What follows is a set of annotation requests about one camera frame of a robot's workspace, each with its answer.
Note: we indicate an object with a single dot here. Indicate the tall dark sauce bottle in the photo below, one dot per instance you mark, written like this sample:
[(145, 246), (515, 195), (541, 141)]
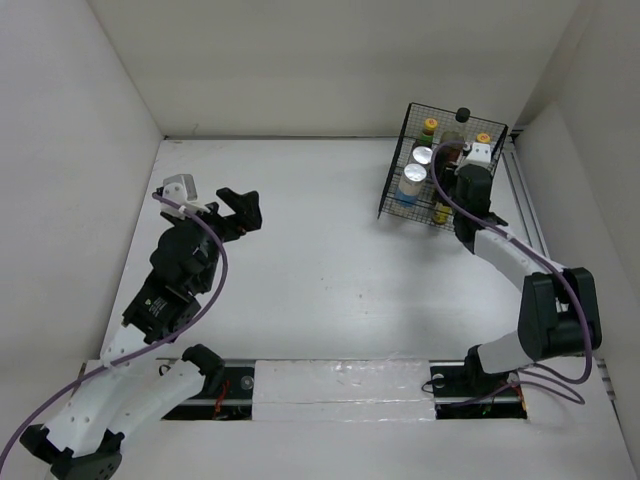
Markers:
[(453, 140)]

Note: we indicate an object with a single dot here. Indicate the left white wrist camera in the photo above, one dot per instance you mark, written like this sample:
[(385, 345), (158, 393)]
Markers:
[(181, 190)]

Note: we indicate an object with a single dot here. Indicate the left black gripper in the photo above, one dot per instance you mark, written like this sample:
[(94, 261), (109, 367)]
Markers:
[(245, 205)]

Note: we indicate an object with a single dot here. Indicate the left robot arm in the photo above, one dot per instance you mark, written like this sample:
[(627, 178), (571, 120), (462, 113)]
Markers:
[(110, 404)]

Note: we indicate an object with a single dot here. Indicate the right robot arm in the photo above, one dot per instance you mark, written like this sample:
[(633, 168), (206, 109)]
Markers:
[(558, 314)]

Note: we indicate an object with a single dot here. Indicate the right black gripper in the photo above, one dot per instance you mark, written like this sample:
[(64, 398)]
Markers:
[(457, 174)]

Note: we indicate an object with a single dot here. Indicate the red chili sauce bottle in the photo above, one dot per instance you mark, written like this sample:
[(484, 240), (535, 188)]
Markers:
[(483, 138), (427, 134)]

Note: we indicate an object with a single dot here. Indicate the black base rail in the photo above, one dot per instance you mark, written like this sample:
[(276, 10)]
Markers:
[(349, 391)]

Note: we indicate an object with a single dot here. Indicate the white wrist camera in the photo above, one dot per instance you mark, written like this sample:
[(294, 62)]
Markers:
[(478, 154), (181, 190)]

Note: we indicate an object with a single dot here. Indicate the silver-lid shaker jar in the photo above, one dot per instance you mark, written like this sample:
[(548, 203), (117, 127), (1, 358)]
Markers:
[(410, 184), (421, 155)]

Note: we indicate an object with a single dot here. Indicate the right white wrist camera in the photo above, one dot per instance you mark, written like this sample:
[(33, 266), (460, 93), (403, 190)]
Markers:
[(478, 154)]

